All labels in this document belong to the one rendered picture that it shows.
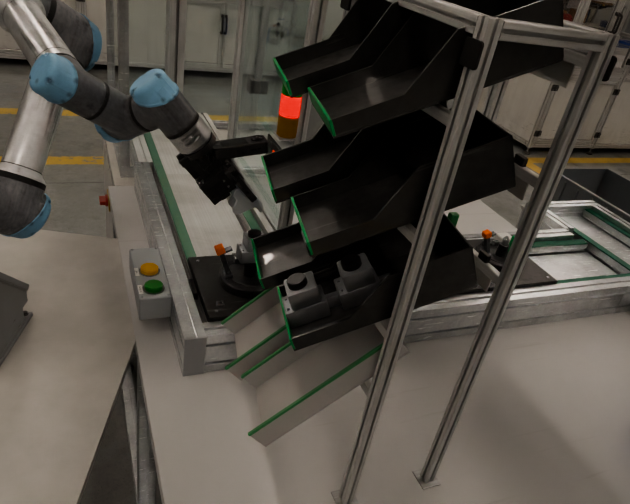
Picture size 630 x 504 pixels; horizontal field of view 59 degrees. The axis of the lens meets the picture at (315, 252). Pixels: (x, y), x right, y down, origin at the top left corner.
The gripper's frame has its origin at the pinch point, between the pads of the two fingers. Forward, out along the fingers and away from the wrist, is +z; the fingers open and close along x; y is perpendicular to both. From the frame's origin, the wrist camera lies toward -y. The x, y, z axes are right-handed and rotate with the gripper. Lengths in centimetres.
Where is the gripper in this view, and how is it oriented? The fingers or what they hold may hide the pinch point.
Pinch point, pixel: (260, 204)
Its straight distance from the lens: 122.0
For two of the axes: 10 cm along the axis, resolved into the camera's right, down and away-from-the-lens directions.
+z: 4.8, 6.1, 6.3
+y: -8.0, 6.0, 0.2
